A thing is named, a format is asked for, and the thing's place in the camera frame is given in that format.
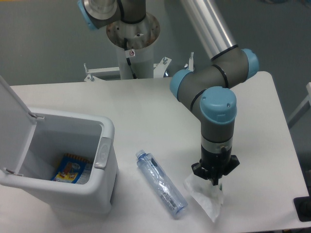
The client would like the white trash can lid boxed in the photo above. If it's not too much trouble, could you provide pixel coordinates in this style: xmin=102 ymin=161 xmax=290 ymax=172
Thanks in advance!
xmin=0 ymin=78 xmax=36 ymax=173

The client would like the black clamp at table edge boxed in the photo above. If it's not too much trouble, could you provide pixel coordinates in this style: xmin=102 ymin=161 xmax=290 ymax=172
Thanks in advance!
xmin=294 ymin=196 xmax=311 ymax=222

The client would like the clear plastic water bottle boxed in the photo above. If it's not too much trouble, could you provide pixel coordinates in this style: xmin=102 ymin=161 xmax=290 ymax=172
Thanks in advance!
xmin=136 ymin=150 xmax=188 ymax=218

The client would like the white upright bracket post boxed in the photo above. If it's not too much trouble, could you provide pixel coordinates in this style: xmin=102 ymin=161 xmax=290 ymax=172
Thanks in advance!
xmin=184 ymin=51 xmax=194 ymax=72

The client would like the white metal frame bracket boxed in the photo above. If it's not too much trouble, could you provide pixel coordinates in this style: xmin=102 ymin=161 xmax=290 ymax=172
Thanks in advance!
xmin=84 ymin=63 xmax=121 ymax=82

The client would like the white frame leg right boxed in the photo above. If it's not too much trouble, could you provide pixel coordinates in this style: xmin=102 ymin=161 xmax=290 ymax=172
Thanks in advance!
xmin=287 ymin=82 xmax=311 ymax=129

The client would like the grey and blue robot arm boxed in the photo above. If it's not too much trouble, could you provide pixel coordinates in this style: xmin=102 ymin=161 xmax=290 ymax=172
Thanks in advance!
xmin=78 ymin=0 xmax=259 ymax=185

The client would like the white bracket with bolt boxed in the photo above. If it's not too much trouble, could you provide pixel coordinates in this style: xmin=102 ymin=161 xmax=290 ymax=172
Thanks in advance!
xmin=154 ymin=56 xmax=172 ymax=78

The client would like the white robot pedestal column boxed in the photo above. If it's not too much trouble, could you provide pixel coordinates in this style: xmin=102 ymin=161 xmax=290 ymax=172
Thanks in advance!
xmin=106 ymin=13 xmax=160 ymax=80

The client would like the blue snack wrapper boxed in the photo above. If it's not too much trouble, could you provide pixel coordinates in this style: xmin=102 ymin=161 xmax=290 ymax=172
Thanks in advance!
xmin=51 ymin=153 xmax=93 ymax=184

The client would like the white plastic trash can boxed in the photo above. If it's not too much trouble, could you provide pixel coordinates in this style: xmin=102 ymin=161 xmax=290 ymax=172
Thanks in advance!
xmin=0 ymin=109 xmax=118 ymax=214

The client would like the black cable on pedestal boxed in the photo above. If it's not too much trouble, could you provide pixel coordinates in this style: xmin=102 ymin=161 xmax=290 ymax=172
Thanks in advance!
xmin=123 ymin=37 xmax=137 ymax=80

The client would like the clear plastic bag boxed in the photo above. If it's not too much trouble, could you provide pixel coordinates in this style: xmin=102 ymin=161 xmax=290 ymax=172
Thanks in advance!
xmin=183 ymin=174 xmax=224 ymax=223

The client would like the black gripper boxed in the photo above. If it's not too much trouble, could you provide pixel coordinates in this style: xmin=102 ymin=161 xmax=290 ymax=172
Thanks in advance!
xmin=191 ymin=146 xmax=240 ymax=182

